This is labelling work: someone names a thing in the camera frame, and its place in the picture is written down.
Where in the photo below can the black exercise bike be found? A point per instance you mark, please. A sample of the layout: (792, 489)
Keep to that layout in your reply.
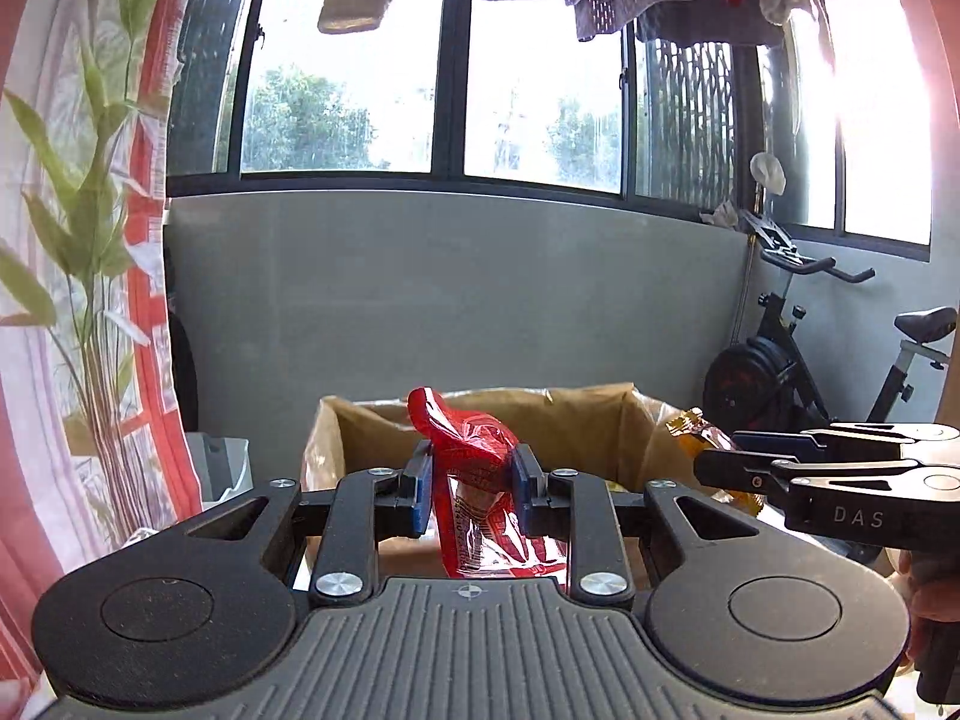
(750, 382)

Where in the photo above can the plastic cardboard box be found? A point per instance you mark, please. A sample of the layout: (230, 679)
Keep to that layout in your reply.
(360, 427)

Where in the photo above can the crumpled white rag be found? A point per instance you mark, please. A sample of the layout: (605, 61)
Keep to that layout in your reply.
(724, 216)

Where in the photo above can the white plastic bag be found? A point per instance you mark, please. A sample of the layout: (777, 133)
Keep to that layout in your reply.
(221, 465)

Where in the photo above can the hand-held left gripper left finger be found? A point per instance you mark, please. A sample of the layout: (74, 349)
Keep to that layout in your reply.
(424, 495)

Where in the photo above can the person's right hand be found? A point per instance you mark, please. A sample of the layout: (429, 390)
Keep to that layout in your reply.
(930, 592)

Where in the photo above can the printed plant curtain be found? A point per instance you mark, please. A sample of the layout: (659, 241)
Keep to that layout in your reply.
(45, 390)

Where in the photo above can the black framed window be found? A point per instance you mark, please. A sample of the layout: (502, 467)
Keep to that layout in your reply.
(337, 90)

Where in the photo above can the orange bread packet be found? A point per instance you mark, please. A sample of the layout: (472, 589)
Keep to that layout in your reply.
(709, 435)

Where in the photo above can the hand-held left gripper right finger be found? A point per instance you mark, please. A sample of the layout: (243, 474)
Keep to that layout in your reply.
(521, 495)

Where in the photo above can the red snack packet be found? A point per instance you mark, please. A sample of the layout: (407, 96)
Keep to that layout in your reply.
(465, 435)

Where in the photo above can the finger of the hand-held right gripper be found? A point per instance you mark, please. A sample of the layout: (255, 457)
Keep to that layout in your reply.
(825, 441)
(750, 474)

